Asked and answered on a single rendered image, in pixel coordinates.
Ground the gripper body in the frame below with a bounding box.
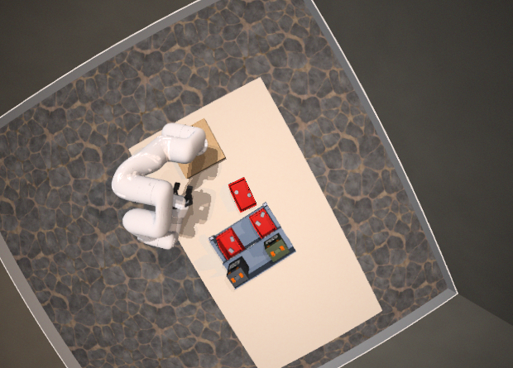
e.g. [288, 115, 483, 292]
[172, 194, 189, 218]

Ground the red bin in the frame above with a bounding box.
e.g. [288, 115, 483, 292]
[217, 228, 246, 260]
[250, 208, 277, 238]
[228, 178, 257, 213]

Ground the dark green tool case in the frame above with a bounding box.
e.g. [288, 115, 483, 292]
[264, 233, 290, 262]

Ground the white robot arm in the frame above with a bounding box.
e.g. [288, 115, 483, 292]
[112, 123, 208, 250]

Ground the dark grey metal shelf rack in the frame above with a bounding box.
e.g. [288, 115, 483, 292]
[208, 202, 296, 289]

